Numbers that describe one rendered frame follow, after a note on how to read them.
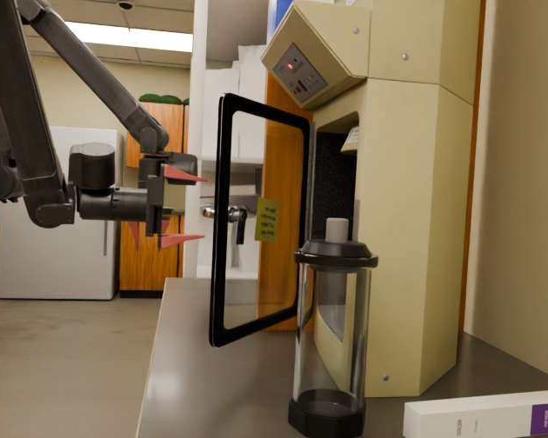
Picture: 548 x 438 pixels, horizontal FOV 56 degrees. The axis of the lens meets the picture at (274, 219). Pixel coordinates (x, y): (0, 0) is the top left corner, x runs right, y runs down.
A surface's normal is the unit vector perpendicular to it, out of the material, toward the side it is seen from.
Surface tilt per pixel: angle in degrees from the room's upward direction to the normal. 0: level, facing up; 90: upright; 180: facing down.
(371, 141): 90
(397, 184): 90
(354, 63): 90
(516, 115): 90
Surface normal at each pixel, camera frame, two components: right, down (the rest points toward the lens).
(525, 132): -0.98, -0.04
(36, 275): 0.18, 0.06
